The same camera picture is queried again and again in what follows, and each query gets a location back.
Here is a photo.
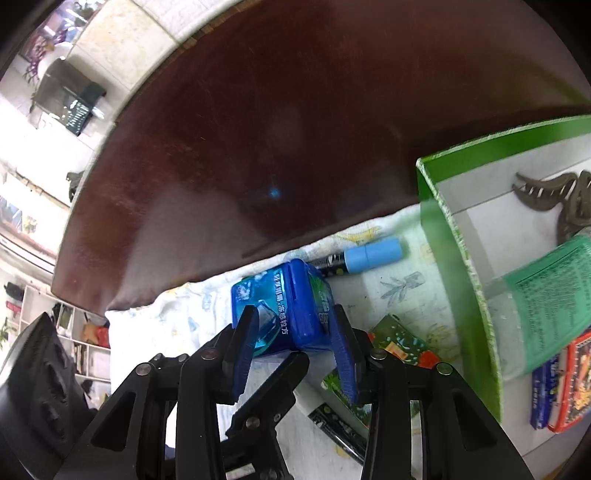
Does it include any white printed cloth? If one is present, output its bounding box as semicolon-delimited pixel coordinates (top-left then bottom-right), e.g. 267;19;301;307
105;203;467;480

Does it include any green cardboard box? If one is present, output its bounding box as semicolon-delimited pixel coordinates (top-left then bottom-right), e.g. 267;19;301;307
416;114;591;423

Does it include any white storage shelf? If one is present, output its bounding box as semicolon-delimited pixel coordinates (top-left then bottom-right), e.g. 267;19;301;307
21;284;112;386

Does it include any red printed packet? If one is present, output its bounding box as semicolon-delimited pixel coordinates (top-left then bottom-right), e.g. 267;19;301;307
547;330;591;433

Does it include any brown hair claw clip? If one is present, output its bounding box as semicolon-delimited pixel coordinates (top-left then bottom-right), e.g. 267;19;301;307
512;170;591;246

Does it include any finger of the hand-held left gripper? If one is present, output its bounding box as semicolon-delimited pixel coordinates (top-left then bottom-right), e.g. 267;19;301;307
222;352;310;480

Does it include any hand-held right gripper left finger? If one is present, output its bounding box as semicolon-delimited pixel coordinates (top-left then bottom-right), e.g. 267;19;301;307
55;305;260;480

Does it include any green printed packet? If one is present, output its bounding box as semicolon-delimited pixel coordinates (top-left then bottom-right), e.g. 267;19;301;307
321;314;440;428

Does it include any white and black marker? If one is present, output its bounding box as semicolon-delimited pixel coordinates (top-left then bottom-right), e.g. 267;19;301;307
293;381;369;464

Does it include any green medicine packet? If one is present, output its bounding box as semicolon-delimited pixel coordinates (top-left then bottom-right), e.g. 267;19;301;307
501;233;591;376

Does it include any marker with light blue cap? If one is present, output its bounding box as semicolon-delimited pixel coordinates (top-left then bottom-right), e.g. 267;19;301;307
307;236;403;278

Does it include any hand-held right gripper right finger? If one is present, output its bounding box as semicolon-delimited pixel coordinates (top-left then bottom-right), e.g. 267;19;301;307
329;305;536;480

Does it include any dark brown wooden board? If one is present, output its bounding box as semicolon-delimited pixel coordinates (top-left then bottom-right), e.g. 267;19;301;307
51;0;591;312

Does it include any blue gum container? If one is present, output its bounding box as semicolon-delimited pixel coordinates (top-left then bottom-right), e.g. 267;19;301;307
231;258;334;357

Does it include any blue medicine box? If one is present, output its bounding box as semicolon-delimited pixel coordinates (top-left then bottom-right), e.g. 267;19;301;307
530;351;574;431

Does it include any dark glass furniture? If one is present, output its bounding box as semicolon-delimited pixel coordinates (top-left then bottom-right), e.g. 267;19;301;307
34;58;108;137

